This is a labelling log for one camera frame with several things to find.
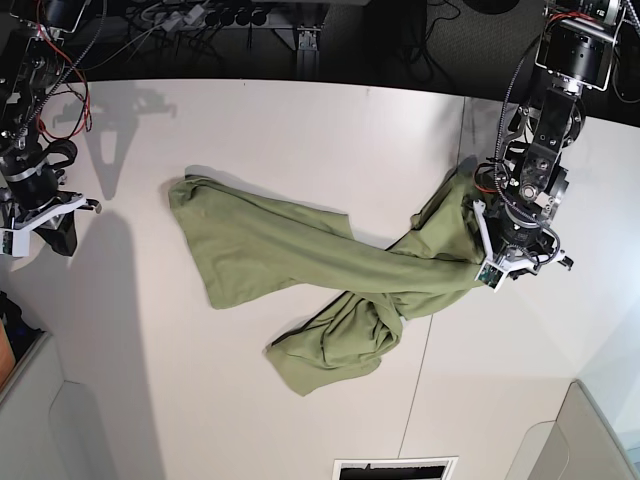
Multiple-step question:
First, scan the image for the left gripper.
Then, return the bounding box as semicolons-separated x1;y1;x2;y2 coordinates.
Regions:
472;199;574;276

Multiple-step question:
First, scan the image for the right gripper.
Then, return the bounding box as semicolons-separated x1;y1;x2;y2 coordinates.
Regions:
1;164;101;256

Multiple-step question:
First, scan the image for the olive green t-shirt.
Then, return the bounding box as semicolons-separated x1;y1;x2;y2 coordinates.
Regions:
168;171;484;396

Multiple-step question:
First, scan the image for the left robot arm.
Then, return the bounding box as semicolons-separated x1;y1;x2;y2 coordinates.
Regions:
472;1;639;289

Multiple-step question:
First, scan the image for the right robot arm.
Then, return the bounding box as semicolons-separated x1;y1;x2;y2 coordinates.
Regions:
1;1;101;258

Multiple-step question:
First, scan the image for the white vent box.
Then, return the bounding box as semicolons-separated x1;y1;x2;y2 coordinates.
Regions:
331;456;459;480

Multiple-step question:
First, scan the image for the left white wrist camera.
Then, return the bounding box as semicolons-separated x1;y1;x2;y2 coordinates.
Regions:
475;259;507;292

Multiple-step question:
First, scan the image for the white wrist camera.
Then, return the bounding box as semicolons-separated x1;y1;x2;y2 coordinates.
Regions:
475;259;507;292
1;228;31;258

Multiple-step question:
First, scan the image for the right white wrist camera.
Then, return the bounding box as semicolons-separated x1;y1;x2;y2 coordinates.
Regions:
1;228;31;258

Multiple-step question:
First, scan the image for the aluminium table frame post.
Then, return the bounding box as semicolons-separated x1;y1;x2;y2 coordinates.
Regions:
273;27;320;81

